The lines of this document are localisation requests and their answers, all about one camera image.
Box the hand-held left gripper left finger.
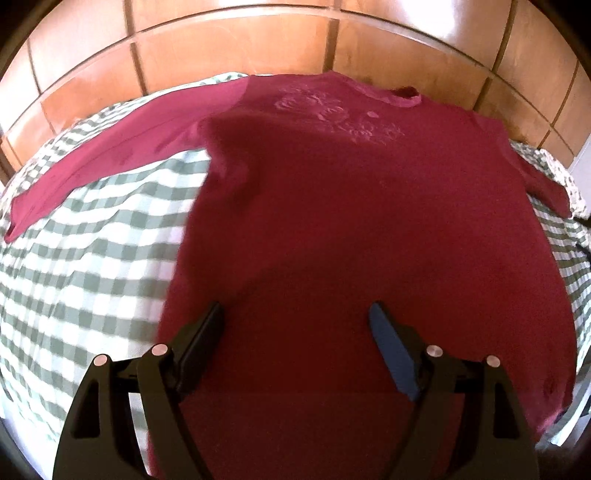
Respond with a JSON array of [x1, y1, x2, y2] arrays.
[[53, 301, 225, 480]]

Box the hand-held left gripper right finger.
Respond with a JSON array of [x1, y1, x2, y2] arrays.
[[368, 301, 540, 480]]

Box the red long-sleeved shirt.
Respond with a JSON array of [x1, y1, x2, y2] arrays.
[[6, 71, 578, 480]]

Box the green white checkered bedsheet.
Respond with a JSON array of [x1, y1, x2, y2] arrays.
[[0, 72, 591, 480]]

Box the floral patterned cloth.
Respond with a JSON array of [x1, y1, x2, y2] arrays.
[[510, 140, 586, 217]]

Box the wooden panelled wardrobe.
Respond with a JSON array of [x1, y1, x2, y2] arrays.
[[0, 0, 591, 185]]

